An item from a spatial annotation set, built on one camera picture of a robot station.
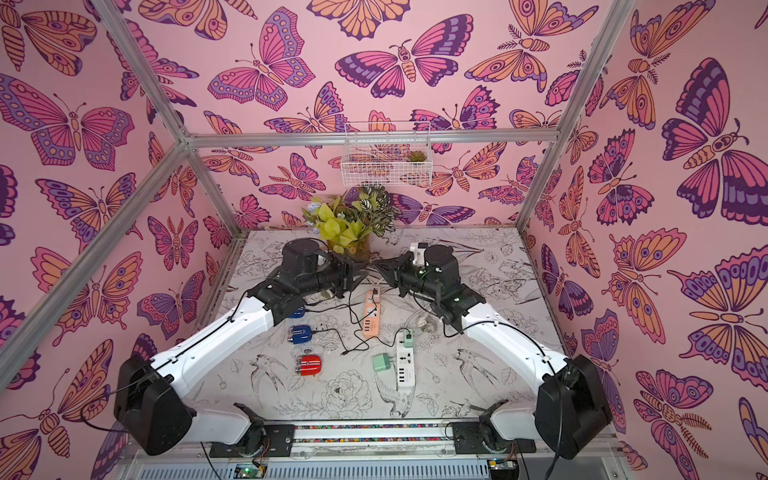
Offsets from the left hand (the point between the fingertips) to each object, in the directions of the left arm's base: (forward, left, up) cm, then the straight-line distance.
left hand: (376, 262), depth 73 cm
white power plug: (-3, -13, -27) cm, 30 cm away
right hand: (0, 0, +1) cm, 2 cm away
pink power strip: (-1, +3, -26) cm, 26 cm away
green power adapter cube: (-11, -8, -23) cm, 26 cm away
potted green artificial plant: (+21, +9, -6) cm, 23 cm away
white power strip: (-14, -8, -27) cm, 31 cm away
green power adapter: (-15, -1, -28) cm, 31 cm away
